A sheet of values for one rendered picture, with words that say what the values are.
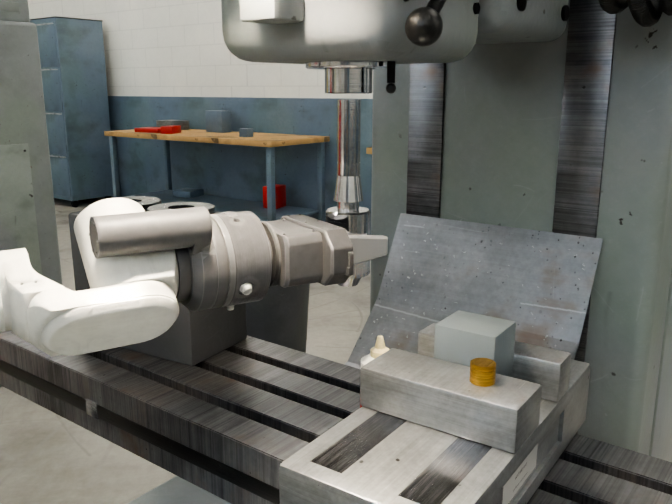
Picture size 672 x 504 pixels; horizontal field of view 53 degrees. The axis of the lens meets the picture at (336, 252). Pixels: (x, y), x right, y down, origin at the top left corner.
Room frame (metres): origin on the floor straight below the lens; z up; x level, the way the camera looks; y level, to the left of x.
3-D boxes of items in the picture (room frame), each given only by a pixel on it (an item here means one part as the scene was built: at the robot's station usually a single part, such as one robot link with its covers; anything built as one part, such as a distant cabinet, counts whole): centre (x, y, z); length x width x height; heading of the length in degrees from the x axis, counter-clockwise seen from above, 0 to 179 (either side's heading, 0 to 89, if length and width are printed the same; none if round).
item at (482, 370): (0.54, -0.13, 1.05); 0.02 x 0.02 x 0.02
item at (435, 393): (0.56, -0.10, 1.02); 0.15 x 0.06 x 0.04; 55
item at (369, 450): (0.58, -0.11, 0.98); 0.35 x 0.15 x 0.11; 145
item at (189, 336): (0.93, 0.25, 1.03); 0.22 x 0.12 x 0.20; 60
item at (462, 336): (0.60, -0.13, 1.04); 0.06 x 0.05 x 0.06; 55
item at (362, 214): (0.69, -0.01, 1.16); 0.05 x 0.05 x 0.01
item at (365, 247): (0.66, -0.03, 1.13); 0.06 x 0.02 x 0.03; 121
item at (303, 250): (0.64, 0.07, 1.12); 0.13 x 0.12 x 0.10; 31
